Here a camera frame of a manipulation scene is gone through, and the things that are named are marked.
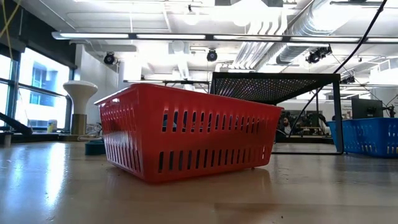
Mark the small grey post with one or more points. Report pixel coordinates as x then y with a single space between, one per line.
7 140

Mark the black perforated metal shelf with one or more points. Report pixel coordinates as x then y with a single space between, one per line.
273 76

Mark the person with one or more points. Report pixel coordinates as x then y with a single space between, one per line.
286 124

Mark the overhead LED light bar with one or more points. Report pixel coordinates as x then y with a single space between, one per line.
171 36

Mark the background robot station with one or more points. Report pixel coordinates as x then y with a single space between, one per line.
314 119

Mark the black ceiling spotlight cluster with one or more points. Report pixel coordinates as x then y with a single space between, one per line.
317 55

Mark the red plastic basket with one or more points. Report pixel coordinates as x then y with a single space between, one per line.
186 140

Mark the blue rubber band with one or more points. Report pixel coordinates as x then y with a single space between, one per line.
93 149

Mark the black computer monitor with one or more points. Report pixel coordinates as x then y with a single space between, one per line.
367 109

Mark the blue plastic basket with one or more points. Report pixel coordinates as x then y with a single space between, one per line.
363 137

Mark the silver ventilation duct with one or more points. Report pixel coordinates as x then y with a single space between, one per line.
290 54

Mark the small yellow container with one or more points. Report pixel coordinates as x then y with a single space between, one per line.
52 126

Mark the white mushroom table lamp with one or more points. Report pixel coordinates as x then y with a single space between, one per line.
80 93

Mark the black aluminium table frame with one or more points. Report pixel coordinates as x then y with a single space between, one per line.
37 137

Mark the large window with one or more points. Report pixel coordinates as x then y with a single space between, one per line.
43 93

